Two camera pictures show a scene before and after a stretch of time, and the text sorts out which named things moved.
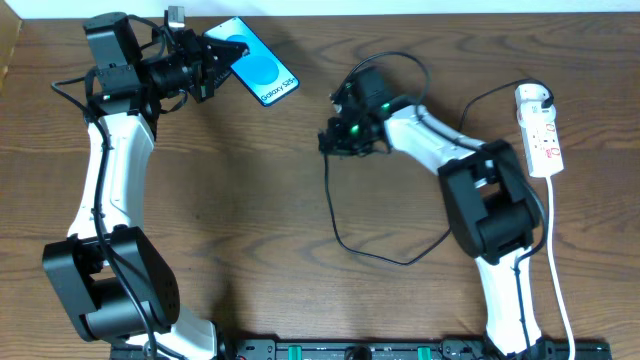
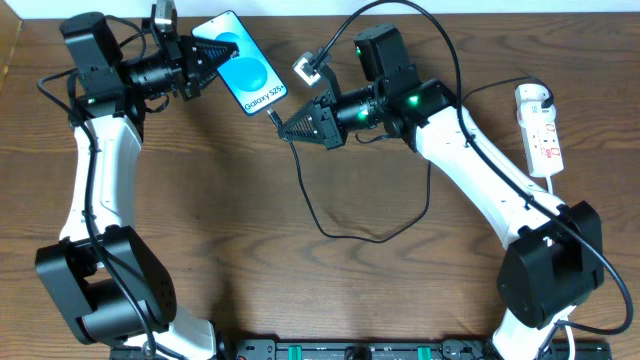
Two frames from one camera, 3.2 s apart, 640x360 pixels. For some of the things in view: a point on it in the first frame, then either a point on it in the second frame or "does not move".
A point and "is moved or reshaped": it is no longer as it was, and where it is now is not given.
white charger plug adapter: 529,98 does not move
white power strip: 542,149 does not move
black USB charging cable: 548,102 -> 425,206
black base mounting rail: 372,349 does not move
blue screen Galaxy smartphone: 257,68 is moved or reshaped
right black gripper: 333,141 -> 327,121
